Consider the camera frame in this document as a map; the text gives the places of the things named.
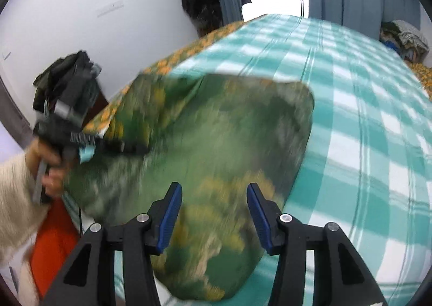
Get person left hand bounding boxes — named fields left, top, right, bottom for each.
left=25, top=137, right=76, bottom=201

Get teal white plaid bed sheet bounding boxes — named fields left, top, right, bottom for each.
left=161, top=14, right=431, bottom=305

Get white wall switch plate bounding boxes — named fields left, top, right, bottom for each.
left=96, top=0, right=124, bottom=18

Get cream fleece left sleeve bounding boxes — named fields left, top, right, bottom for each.
left=0, top=152, right=51, bottom=306

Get green landscape print padded jacket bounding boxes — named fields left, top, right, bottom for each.
left=67, top=74, right=314, bottom=301

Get orange floral green quilt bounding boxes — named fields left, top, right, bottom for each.
left=83, top=21, right=246, bottom=135

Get pile of clothes on chair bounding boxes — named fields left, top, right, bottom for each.
left=379, top=20, right=430, bottom=63

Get orange red trousers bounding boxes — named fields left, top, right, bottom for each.
left=29, top=199, right=80, bottom=299

